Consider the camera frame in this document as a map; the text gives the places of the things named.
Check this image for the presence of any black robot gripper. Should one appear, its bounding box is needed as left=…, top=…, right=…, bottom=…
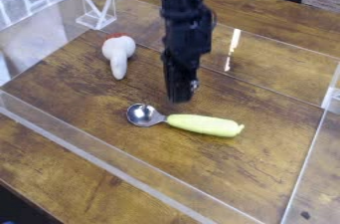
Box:
left=162, top=0, right=215, bottom=103

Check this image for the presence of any green handled metal spoon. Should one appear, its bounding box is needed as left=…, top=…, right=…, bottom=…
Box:
left=127, top=104, right=244, bottom=137

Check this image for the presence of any white toy mushroom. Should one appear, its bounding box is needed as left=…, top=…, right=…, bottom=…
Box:
left=103, top=33, right=136, bottom=80

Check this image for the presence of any clear acrylic triangle bracket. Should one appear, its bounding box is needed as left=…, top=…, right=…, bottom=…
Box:
left=76, top=0, right=118, bottom=30

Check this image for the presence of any clear acrylic enclosure wall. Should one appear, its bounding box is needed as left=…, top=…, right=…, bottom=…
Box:
left=0, top=0, right=340, bottom=224

